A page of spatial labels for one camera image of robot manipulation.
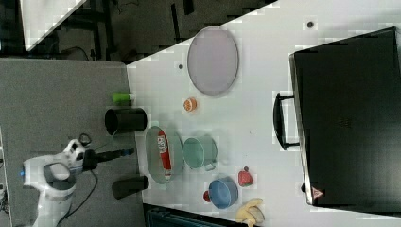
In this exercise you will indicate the red strawberry toy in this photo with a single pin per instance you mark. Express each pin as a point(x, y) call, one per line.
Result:
point(244, 177)

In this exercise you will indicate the black oven appliance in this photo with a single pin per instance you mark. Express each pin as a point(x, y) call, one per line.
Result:
point(347, 105)

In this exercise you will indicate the yellow banana toy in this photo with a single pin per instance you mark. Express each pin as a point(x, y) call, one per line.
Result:
point(249, 213)

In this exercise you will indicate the small red fruit toy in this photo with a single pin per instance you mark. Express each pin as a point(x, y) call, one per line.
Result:
point(206, 196)

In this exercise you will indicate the blue bowl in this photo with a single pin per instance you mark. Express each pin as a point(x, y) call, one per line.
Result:
point(223, 192)

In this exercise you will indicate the grey oval plate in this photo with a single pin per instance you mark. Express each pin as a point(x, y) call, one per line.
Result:
point(212, 61)

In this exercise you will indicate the green metal pot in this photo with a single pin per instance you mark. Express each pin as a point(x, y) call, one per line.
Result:
point(200, 152)

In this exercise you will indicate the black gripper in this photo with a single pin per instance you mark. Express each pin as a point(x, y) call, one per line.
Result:
point(92, 159)

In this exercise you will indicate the black cylinder holder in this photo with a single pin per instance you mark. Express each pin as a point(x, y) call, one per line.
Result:
point(118, 121)

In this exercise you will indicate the black oven handle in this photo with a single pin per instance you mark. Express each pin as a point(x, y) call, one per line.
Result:
point(279, 122)

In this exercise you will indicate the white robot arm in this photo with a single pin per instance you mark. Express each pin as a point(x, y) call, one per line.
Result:
point(55, 177)

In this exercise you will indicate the red felt ketchup bottle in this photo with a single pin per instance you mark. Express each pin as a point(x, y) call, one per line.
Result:
point(164, 153)

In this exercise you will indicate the black cylinder cup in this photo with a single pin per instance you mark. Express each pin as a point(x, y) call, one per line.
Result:
point(123, 188)

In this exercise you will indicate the green cylinder object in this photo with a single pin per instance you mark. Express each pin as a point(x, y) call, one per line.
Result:
point(119, 98)

